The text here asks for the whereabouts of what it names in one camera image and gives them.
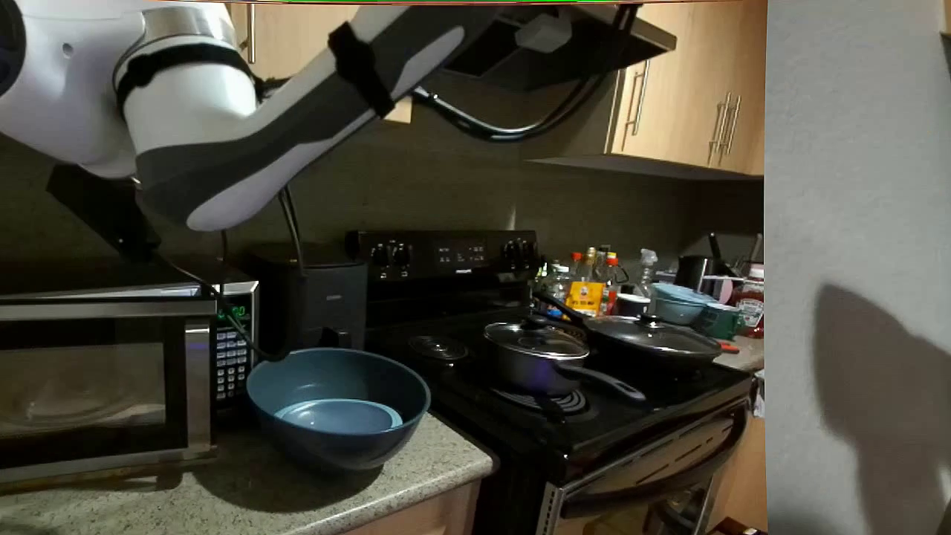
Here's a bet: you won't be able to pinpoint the black microwave door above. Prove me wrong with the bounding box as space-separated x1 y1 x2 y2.
0 297 220 493

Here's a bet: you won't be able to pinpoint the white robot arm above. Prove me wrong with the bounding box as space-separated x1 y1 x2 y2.
0 0 498 231

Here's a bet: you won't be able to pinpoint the stainless steel microwave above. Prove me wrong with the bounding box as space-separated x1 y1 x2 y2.
0 277 263 493

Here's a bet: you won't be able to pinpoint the pot with glass lid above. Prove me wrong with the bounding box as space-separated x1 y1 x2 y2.
481 322 645 402

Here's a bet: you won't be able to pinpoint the yellow oil bottle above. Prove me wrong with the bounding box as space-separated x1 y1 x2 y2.
566 251 603 319

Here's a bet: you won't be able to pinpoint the black air fryer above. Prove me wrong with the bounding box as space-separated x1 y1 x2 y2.
242 248 368 355

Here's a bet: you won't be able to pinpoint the frying pan with lid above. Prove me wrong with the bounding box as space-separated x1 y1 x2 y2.
536 291 720 368

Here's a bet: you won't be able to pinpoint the blue mixing bowl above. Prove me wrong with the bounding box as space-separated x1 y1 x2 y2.
246 347 432 475

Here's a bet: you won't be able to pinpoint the light blue stacked bowls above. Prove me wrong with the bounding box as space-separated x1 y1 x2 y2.
651 282 741 338

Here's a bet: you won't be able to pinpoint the black electric stove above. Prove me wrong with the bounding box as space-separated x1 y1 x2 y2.
349 230 753 535

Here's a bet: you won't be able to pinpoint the black range hood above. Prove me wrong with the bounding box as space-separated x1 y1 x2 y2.
435 5 677 92

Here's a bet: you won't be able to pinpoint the wooden base cabinet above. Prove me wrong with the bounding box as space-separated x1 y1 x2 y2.
340 481 481 535

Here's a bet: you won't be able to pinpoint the wooden right upper cabinet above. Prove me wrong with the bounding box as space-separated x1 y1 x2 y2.
529 0 769 185

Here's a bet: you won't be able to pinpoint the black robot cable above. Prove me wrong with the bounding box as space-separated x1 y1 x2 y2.
162 4 643 359

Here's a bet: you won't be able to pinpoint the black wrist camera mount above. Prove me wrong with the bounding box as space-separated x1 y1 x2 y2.
49 163 162 263

